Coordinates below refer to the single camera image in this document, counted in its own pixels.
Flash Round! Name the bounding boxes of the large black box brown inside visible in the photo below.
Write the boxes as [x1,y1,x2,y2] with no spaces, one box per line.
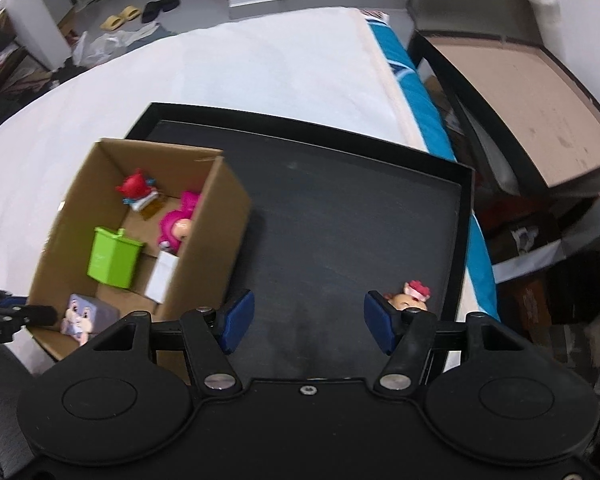
[407,0,600,201]

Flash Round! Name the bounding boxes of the white plastic bag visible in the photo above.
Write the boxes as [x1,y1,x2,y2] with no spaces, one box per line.
[72,29,153,68]

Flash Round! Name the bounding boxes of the blue figurine with red hat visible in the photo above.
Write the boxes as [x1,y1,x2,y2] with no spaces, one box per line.
[115,169,167,220]

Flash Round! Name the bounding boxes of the brown-haired doll figurine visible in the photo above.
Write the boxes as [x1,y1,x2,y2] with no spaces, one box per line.
[386,280,432,313]

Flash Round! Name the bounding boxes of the black shallow tray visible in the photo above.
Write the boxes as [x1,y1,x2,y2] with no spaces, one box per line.
[124,102,476,381]

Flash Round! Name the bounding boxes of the green toy bin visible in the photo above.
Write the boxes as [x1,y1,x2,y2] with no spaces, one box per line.
[86,226,147,290]

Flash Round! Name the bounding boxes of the small white box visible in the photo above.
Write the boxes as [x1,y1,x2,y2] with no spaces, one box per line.
[144,251,181,305]

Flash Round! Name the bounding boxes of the grey cloth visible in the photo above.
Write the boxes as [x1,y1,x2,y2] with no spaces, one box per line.
[135,22,178,43]

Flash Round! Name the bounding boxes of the cardboard box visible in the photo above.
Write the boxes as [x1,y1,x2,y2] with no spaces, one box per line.
[27,137,253,361]

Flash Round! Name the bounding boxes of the blue mattress side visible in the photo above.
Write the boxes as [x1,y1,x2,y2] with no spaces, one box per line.
[357,7,501,321]

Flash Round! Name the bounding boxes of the pink figurine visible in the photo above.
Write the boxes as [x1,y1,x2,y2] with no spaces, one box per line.
[157,190,202,256]

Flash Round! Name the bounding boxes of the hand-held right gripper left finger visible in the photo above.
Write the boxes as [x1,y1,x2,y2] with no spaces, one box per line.
[87,288,256,395]

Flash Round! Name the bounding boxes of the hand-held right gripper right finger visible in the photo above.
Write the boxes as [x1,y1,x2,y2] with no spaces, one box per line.
[364,290,528,393]

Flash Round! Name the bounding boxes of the person's dark trousers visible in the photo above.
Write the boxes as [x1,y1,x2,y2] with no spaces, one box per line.
[0,345,48,480]

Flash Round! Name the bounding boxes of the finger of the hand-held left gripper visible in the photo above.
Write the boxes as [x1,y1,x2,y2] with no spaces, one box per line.
[7,305,59,330]

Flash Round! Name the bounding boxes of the grey bunny cube toy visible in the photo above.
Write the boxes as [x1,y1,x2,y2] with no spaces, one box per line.
[60,294,122,347]

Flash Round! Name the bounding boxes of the dark grey shelf board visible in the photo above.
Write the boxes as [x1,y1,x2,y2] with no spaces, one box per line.
[560,190,600,261]

